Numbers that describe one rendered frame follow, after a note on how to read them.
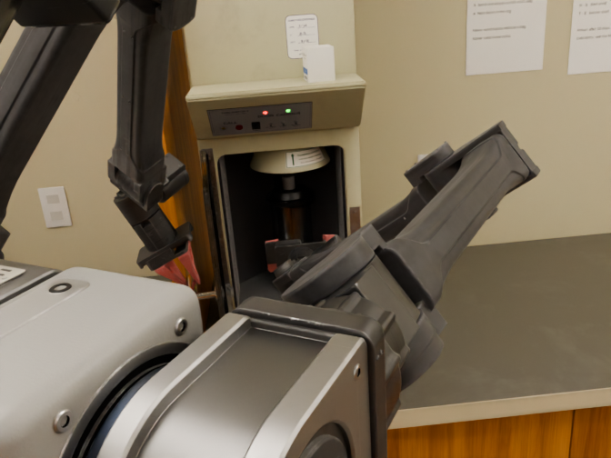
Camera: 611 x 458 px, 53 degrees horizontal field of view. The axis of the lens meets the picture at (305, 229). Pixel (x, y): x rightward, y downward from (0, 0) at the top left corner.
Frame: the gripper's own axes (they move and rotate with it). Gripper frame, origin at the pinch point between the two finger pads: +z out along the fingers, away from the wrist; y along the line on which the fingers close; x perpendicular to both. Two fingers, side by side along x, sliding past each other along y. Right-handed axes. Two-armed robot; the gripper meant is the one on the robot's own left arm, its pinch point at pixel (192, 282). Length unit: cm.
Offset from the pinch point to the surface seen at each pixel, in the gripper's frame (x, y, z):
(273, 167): -23.5, -21.6, -4.0
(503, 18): -59, -91, 2
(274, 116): -14.2, -27.0, -15.2
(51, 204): -68, 38, -13
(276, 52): -20.9, -33.4, -24.2
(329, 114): -14.3, -36.2, -10.2
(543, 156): -58, -88, 42
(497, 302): -23, -52, 52
